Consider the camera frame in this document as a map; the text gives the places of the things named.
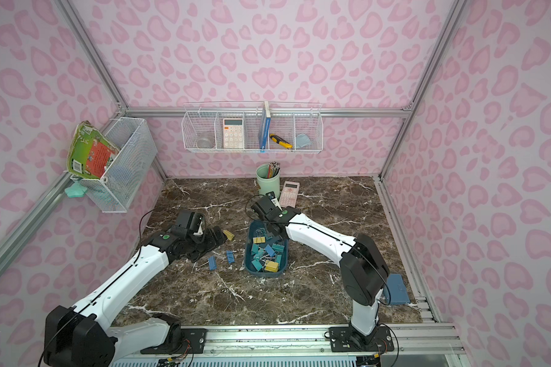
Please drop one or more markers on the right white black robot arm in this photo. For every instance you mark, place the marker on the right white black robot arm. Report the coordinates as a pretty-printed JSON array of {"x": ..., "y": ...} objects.
[{"x": 364, "y": 271}]

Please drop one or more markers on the light blue item in shelf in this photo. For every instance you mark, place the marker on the light blue item in shelf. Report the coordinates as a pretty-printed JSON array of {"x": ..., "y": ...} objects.
[{"x": 302, "y": 141}]

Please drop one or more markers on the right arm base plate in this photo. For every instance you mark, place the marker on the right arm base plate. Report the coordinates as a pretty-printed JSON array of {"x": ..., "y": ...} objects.
[{"x": 347, "y": 339}]

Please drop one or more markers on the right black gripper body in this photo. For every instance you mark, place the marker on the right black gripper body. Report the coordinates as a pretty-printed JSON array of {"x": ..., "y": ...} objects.
[{"x": 272, "y": 225}]

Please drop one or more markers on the blue binder clip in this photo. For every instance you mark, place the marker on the blue binder clip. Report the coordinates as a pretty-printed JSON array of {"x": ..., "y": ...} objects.
[
  {"x": 212, "y": 263},
  {"x": 270, "y": 251},
  {"x": 230, "y": 257}
]

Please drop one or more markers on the blue box lid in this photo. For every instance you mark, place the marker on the blue box lid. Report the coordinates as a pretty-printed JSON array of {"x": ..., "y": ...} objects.
[{"x": 396, "y": 292}]

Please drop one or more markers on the blue book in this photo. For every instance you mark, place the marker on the blue book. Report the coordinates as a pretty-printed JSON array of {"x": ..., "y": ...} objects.
[{"x": 264, "y": 127}]

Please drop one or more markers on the teal plastic storage box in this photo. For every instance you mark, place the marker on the teal plastic storage box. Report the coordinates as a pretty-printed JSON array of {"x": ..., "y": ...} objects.
[{"x": 266, "y": 254}]

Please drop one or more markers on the white wire wall shelf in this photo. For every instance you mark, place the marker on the white wire wall shelf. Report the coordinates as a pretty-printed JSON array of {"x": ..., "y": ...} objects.
[{"x": 289, "y": 119}]

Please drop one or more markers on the mint green wall hook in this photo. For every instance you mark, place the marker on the mint green wall hook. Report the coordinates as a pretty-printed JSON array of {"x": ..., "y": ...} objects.
[{"x": 76, "y": 190}]

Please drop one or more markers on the yellow binder clip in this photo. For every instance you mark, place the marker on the yellow binder clip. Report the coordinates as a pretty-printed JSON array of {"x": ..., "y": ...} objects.
[
  {"x": 271, "y": 266},
  {"x": 229, "y": 235}
]

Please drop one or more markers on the clear tape roll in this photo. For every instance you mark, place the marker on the clear tape roll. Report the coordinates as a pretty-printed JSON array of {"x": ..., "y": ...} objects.
[{"x": 205, "y": 142}]

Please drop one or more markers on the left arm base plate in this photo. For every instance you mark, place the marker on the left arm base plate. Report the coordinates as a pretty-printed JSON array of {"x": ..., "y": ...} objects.
[{"x": 188, "y": 340}]

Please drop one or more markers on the mint green pen cup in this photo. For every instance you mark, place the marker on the mint green pen cup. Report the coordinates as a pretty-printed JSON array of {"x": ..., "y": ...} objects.
[{"x": 268, "y": 179}]

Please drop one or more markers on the white orange calculator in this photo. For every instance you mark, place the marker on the white orange calculator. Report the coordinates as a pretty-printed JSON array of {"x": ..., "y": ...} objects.
[{"x": 233, "y": 133}]

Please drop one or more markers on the yellow binder clip in box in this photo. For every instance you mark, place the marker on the yellow binder clip in box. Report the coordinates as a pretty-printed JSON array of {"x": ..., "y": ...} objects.
[{"x": 271, "y": 266}]

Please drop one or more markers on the pink calculator on table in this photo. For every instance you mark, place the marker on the pink calculator on table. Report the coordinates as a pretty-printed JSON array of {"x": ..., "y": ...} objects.
[{"x": 289, "y": 194}]

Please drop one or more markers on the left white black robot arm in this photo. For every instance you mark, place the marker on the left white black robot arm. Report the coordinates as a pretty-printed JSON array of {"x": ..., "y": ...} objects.
[{"x": 83, "y": 334}]

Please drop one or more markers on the green red booklet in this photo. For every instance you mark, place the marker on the green red booklet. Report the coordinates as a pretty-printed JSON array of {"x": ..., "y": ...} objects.
[{"x": 91, "y": 153}]

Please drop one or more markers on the white mesh side basket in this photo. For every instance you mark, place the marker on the white mesh side basket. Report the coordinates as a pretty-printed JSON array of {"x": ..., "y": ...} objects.
[{"x": 116, "y": 190}]

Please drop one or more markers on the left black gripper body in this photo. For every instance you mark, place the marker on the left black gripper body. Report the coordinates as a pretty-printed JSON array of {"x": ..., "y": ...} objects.
[{"x": 209, "y": 238}]

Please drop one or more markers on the blue binder clip in box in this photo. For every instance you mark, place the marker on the blue binder clip in box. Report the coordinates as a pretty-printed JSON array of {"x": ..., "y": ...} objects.
[{"x": 270, "y": 251}]

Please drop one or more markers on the yellow black utility knife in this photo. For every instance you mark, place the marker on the yellow black utility knife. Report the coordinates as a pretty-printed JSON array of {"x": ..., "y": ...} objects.
[{"x": 281, "y": 142}]

